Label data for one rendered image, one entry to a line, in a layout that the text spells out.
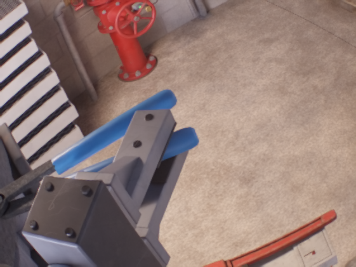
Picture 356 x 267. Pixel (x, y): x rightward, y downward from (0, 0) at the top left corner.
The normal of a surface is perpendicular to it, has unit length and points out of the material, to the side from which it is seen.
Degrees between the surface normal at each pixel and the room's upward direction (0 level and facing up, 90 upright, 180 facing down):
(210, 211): 0
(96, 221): 90
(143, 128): 0
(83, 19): 90
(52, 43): 90
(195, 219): 0
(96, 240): 90
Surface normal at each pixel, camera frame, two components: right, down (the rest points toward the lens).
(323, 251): -0.32, -0.71
